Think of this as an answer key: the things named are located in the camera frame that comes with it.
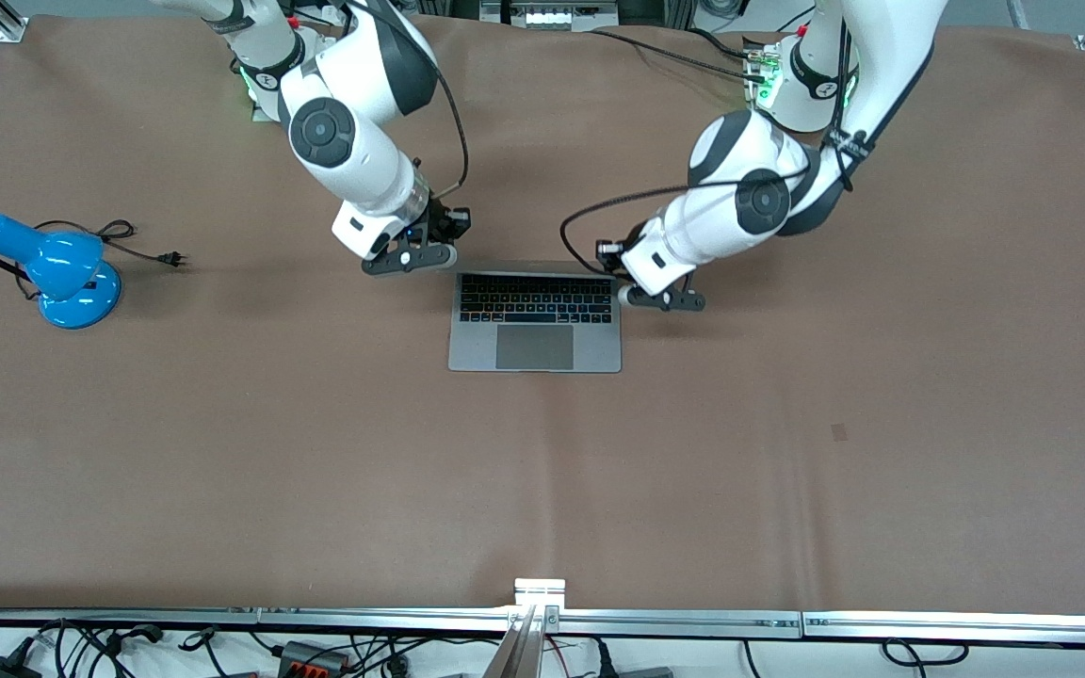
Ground grey laptop computer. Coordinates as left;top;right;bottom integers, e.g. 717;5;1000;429
447;261;623;374

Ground brown table cloth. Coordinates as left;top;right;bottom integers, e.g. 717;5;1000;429
0;13;1085;615

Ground white power strip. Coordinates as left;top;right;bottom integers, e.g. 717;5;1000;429
502;0;620;30

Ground blue desk lamp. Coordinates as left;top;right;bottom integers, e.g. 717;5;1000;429
0;214;122;331

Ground grey box orange connectors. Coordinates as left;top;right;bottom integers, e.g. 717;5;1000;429
277;639;352;675

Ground black power adapter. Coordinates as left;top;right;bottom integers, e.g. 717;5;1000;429
0;638;42;678

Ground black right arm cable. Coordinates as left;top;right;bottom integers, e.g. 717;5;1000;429
354;0;470;204

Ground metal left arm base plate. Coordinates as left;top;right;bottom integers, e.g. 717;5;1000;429
744;36;793;126

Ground long black braided cable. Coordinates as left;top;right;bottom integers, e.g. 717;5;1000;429
590;28;769;74

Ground black lamp power cable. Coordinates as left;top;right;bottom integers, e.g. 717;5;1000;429
34;219;188;270

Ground short black braided cable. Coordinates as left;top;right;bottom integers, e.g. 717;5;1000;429
688;27;769;59

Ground shiny metal bracket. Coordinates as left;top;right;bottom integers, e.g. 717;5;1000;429
512;577;567;613

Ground aluminium camera post profile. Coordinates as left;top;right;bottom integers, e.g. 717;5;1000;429
480;605;545;678

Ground aluminium table edge rail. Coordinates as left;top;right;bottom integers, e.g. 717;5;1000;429
0;607;1085;647

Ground black looped floor cable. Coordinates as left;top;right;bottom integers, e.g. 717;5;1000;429
882;638;969;670

